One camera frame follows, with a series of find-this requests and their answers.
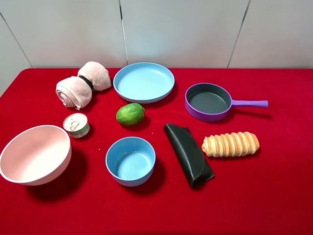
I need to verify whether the ridged bread loaf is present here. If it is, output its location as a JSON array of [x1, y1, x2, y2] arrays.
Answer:
[[201, 132, 260, 158]]

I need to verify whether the green lime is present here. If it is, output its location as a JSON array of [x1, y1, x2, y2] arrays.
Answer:
[[116, 103, 145, 126]]

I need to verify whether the large blue plate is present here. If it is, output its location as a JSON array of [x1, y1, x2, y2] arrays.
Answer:
[[113, 62, 175, 104]]

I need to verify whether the black glasses case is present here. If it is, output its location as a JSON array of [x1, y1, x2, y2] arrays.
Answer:
[[164, 123, 215, 188]]

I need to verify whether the small blue bowl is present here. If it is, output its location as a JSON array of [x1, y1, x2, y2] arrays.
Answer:
[[105, 137, 156, 187]]

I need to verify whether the purple toy saucepan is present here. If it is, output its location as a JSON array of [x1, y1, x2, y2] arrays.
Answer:
[[185, 83, 268, 122]]

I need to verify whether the small tin can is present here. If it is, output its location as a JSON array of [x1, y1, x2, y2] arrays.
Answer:
[[63, 113, 90, 138]]

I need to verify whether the red tablecloth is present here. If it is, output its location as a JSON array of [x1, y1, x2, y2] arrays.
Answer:
[[0, 69, 313, 235]]

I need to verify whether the rolled pink towel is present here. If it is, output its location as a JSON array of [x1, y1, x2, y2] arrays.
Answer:
[[56, 61, 112, 110]]

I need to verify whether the pink bowl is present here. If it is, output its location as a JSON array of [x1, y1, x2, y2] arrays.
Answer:
[[0, 125, 72, 186]]

